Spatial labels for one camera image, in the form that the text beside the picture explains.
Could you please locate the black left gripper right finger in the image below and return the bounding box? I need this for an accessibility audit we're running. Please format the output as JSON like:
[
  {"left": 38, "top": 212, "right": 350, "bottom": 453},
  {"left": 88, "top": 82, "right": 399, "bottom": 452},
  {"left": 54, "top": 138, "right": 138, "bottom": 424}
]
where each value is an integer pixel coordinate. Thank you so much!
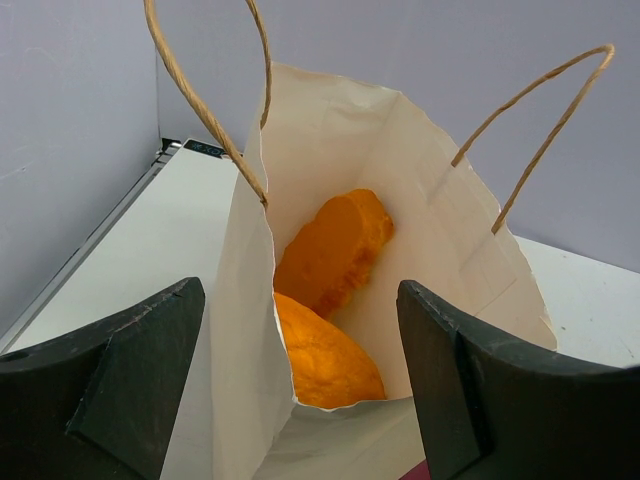
[{"left": 396, "top": 280, "right": 639, "bottom": 479}]

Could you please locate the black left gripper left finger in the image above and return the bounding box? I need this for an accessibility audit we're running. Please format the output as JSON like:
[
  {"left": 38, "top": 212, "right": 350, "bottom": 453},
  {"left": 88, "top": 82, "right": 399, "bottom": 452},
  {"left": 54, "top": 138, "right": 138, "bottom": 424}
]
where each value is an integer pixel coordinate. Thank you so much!
[{"left": 1, "top": 277, "right": 205, "bottom": 479}]

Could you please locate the golden turnover bread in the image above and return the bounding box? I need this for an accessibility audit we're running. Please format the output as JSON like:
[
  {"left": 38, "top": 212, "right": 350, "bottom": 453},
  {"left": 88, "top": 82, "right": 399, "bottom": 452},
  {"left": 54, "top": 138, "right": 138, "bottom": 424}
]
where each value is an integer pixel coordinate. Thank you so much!
[{"left": 274, "top": 293, "right": 386, "bottom": 409}]

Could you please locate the round orange bun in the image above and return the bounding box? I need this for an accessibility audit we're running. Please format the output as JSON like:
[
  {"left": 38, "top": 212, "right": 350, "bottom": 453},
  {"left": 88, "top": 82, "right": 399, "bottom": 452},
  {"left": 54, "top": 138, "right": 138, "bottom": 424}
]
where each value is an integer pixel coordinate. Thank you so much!
[{"left": 274, "top": 189, "right": 394, "bottom": 319}]

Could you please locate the blue label sticker left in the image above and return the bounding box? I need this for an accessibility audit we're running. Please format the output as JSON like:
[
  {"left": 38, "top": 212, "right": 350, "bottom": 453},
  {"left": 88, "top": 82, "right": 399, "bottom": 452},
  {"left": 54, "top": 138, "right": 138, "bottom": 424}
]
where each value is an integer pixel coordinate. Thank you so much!
[{"left": 183, "top": 139, "right": 227, "bottom": 158}]

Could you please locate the aluminium frame rail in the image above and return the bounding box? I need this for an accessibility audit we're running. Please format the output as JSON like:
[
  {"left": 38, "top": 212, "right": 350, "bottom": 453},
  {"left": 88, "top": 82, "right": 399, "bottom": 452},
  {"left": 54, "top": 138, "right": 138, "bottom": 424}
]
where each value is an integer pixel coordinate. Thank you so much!
[{"left": 1, "top": 138, "right": 183, "bottom": 354}]

